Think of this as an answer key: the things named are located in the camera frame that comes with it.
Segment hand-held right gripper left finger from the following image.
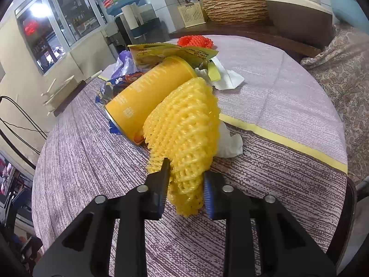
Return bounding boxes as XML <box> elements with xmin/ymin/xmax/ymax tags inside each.
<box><xmin>32</xmin><ymin>158</ymin><xmax>171</xmax><ymax>277</ymax></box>

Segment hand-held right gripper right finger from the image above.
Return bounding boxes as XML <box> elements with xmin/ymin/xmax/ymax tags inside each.
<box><xmin>203</xmin><ymin>172</ymin><xmax>337</xmax><ymax>277</ymax></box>

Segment white tissue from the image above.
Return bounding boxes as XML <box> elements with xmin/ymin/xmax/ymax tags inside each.
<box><xmin>215</xmin><ymin>120</ymin><xmax>244</xmax><ymax>159</ymax></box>
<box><xmin>194</xmin><ymin>56</ymin><xmax>245</xmax><ymax>90</ymax></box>

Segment yellow foam fruit net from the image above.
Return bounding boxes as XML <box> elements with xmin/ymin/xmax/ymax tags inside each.
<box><xmin>143</xmin><ymin>77</ymin><xmax>221</xmax><ymax>217</ymax></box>

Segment blue snack wrapper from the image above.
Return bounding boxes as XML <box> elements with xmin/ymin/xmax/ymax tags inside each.
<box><xmin>96</xmin><ymin>72</ymin><xmax>147</xmax><ymax>106</ymax></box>

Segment purple plastic bag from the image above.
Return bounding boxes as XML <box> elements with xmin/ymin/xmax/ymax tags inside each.
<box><xmin>111</xmin><ymin>50</ymin><xmax>137</xmax><ymax>80</ymax></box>

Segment yellow snack packet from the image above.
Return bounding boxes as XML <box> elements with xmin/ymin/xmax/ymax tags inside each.
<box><xmin>127</xmin><ymin>43</ymin><xmax>221</xmax><ymax>83</ymax></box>

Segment orange foam fruit net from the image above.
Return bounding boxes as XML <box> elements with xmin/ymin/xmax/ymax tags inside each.
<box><xmin>177</xmin><ymin>35</ymin><xmax>215</xmax><ymax>49</ymax></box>

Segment dark wooden chair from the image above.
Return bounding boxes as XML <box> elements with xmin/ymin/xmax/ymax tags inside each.
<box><xmin>53</xmin><ymin>79</ymin><xmax>88</xmax><ymax>117</ymax></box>

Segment white stacked cooking pots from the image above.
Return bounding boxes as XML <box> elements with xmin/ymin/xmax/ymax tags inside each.
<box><xmin>40</xmin><ymin>75</ymin><xmax>75</xmax><ymax>113</ymax></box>

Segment water dispenser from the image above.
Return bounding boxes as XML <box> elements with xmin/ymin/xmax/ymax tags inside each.
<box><xmin>101</xmin><ymin>14</ymin><xmax>136</xmax><ymax>55</ymax></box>

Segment grey-blue towel holder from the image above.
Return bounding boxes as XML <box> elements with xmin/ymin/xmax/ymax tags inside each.
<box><xmin>127</xmin><ymin>17</ymin><xmax>162</xmax><ymax>39</ymax></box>

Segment paisley patterned cloth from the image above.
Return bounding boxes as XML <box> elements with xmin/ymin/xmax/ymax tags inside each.
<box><xmin>300</xmin><ymin>24</ymin><xmax>369</xmax><ymax>185</ymax></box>

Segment paper towel roll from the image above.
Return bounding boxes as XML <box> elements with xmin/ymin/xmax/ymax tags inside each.
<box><xmin>121</xmin><ymin>2</ymin><xmax>145</xmax><ymax>29</ymax></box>

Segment beige chopstick holder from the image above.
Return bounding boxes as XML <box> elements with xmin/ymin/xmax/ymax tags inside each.
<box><xmin>177</xmin><ymin>0</ymin><xmax>208</xmax><ymax>28</ymax></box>

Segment woven basket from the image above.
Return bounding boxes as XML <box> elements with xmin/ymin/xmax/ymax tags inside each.
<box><xmin>202</xmin><ymin>0</ymin><xmax>268</xmax><ymax>26</ymax></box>

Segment sliding window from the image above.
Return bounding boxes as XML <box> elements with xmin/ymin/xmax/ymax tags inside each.
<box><xmin>14</xmin><ymin>0</ymin><xmax>108</xmax><ymax>75</ymax></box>

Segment brown and white sink basin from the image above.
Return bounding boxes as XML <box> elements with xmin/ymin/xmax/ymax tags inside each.
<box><xmin>264</xmin><ymin>0</ymin><xmax>335</xmax><ymax>49</ymax></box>

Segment light blue plastic basin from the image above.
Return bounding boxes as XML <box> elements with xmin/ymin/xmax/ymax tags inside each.
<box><xmin>324</xmin><ymin>0</ymin><xmax>369</xmax><ymax>32</ymax></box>

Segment black cable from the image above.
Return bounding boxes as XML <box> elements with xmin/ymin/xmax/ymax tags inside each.
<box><xmin>0</xmin><ymin>95</ymin><xmax>49</xmax><ymax>155</ymax></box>

